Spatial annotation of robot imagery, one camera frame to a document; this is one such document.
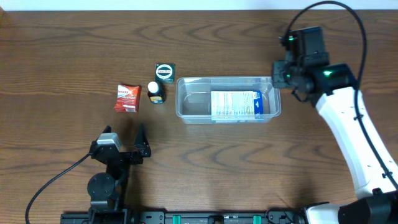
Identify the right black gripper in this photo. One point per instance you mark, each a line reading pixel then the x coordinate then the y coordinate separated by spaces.
pixel 278 75

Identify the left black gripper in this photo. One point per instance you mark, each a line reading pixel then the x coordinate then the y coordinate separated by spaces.
pixel 123 156

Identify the red medicine packet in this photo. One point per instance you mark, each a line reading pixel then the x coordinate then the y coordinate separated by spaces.
pixel 128 98

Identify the blue white medicine box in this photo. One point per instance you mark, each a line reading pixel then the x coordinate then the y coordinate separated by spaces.
pixel 236 106

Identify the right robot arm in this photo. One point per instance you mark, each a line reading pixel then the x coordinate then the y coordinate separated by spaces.
pixel 331 89

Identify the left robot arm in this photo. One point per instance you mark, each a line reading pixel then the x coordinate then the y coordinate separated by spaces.
pixel 107 189

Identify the clear plastic container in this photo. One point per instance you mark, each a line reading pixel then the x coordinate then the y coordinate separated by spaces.
pixel 193 97

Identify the dark bottle white cap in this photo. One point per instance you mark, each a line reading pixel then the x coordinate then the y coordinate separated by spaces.
pixel 156 93

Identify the dark green square box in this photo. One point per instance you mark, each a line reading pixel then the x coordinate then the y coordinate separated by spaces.
pixel 165 72

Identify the black mounting rail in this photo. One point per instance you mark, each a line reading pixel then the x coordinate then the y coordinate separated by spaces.
pixel 269 217

